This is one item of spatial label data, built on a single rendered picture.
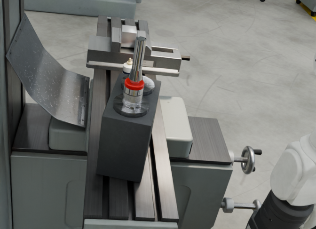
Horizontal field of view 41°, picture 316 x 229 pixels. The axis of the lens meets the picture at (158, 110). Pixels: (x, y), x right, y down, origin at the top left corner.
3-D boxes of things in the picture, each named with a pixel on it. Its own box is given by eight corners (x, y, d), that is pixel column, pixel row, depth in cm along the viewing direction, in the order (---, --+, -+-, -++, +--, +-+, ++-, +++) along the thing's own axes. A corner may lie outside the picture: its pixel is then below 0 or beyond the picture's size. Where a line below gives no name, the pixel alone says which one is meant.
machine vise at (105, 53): (175, 58, 172) (180, 33, 166) (179, 77, 160) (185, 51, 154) (88, 49, 167) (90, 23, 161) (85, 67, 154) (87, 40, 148)
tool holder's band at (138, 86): (121, 81, 102) (121, 78, 101) (138, 78, 104) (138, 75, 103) (130, 91, 98) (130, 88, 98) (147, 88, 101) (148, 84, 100)
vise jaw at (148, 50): (148, 41, 165) (150, 31, 163) (150, 55, 155) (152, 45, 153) (133, 39, 164) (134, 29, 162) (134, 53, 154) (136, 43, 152)
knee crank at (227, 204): (268, 207, 175) (272, 196, 172) (272, 218, 170) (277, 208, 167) (217, 204, 171) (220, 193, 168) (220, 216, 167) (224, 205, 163)
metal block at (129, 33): (134, 41, 161) (136, 26, 158) (134, 48, 156) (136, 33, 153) (120, 39, 161) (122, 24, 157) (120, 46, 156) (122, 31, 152)
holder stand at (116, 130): (151, 133, 128) (162, 76, 117) (140, 183, 110) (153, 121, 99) (112, 125, 129) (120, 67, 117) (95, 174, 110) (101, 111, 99)
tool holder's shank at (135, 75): (125, 79, 101) (131, 36, 95) (137, 77, 103) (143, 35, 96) (132, 85, 99) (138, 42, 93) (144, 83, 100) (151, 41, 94)
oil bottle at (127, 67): (131, 83, 151) (136, 55, 145) (132, 89, 147) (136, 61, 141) (120, 82, 150) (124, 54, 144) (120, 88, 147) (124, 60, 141)
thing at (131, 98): (118, 99, 104) (121, 81, 102) (135, 96, 107) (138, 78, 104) (127, 109, 101) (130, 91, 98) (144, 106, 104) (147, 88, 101)
